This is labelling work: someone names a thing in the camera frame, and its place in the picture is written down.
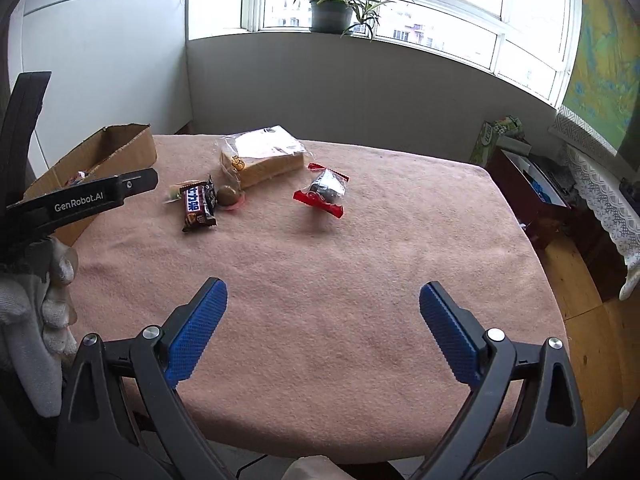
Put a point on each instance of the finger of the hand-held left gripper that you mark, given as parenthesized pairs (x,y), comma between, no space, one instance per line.
(140,182)

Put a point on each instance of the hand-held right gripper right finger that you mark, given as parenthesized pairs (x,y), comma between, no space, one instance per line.
(450,332)

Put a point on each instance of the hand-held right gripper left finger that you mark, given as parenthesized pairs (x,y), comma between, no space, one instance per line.
(197,332)

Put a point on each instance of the brown cardboard box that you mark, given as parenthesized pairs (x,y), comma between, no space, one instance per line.
(135,147)

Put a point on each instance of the green candy packet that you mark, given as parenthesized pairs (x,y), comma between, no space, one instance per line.
(175,195)

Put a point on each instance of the large brown chocolate bar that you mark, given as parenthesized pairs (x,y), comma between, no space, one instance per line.
(197,205)

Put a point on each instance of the small brown round fruit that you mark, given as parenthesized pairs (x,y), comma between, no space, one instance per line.
(230,196)

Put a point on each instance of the clear bagged sliced bread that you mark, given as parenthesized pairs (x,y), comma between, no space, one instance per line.
(265,160)

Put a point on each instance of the dark candy with red wrapper ends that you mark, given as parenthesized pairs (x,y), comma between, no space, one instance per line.
(325,190)

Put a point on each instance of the person's left hand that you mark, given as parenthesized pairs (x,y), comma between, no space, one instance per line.
(30,320)

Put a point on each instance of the white cabinet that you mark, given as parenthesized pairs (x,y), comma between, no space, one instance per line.
(100,50)

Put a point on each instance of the dark wooden cabinet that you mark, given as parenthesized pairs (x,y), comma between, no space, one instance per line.
(525,200)

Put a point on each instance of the green carton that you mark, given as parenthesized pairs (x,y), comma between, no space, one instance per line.
(492,140)

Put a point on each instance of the potted spider plant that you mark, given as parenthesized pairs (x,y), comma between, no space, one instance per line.
(330,15)

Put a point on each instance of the green yellow wall map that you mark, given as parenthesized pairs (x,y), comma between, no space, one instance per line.
(605,60)

